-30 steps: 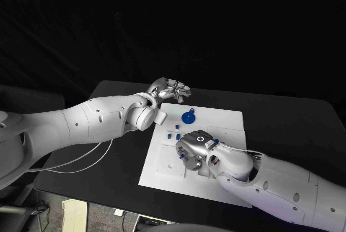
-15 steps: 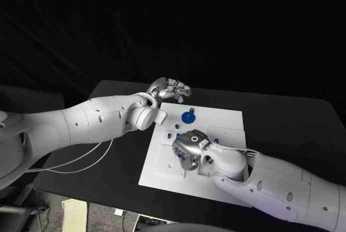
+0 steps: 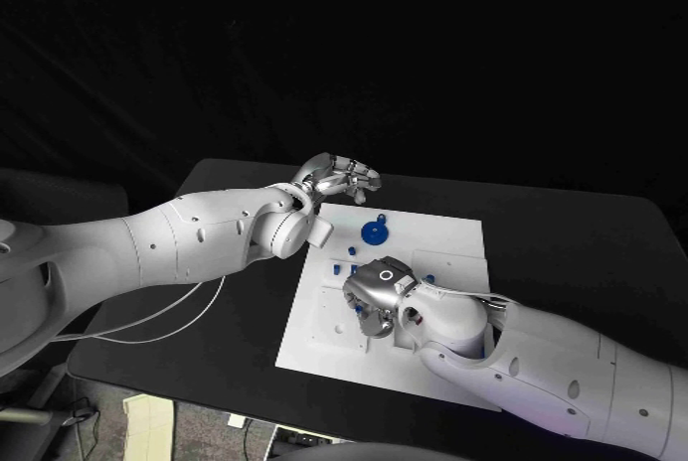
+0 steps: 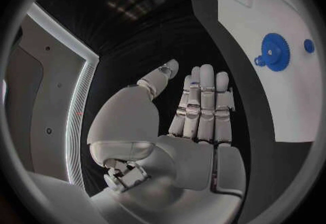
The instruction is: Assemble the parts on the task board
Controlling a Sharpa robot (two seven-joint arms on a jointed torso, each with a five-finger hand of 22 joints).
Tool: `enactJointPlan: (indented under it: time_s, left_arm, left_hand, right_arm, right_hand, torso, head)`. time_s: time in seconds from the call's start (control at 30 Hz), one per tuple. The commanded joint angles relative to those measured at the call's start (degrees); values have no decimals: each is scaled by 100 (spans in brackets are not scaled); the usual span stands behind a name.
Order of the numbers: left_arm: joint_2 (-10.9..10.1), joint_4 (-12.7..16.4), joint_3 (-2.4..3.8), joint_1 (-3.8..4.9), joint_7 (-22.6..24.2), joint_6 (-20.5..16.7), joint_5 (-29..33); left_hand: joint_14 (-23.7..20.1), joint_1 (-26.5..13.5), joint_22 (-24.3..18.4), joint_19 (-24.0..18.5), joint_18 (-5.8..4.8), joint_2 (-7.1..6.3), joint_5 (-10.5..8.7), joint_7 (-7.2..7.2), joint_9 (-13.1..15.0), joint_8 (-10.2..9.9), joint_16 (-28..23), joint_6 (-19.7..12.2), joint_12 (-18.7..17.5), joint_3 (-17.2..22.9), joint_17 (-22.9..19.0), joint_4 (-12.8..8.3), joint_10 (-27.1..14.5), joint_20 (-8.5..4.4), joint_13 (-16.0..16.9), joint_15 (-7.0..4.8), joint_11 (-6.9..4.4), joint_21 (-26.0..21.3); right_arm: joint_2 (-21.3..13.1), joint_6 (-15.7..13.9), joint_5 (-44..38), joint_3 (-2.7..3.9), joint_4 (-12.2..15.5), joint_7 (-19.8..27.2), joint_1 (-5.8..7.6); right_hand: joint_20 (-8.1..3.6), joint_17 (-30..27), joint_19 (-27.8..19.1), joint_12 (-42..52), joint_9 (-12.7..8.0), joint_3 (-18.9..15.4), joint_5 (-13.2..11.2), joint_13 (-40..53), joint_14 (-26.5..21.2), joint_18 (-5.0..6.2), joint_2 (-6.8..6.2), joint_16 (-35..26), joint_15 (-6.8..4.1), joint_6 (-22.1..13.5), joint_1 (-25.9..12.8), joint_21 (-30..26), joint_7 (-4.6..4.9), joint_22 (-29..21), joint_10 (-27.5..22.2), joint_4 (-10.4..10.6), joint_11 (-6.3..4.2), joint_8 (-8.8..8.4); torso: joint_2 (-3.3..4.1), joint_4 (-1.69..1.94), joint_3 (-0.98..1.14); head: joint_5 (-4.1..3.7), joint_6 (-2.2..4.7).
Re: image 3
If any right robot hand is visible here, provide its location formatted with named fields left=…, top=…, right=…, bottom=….
left=341, top=255, right=419, bottom=340

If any grey metal bar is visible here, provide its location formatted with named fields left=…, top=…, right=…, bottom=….
left=0, top=407, right=56, bottom=424

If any cream cardboard box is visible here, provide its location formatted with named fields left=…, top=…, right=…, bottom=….
left=121, top=392, right=175, bottom=461

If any white task board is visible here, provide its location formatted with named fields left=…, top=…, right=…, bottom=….
left=273, top=202, right=504, bottom=412

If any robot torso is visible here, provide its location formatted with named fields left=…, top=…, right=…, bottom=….
left=266, top=441, right=470, bottom=461

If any white cable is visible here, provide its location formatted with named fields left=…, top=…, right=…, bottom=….
left=422, top=279, right=520, bottom=306
left=90, top=275, right=227, bottom=345
left=50, top=279, right=206, bottom=342

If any blue gear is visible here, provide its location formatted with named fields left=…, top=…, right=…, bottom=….
left=359, top=214, right=390, bottom=246

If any white power strip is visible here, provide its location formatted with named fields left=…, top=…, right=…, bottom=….
left=272, top=424, right=347, bottom=448

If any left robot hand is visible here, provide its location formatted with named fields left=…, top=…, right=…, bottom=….
left=289, top=152, right=383, bottom=206

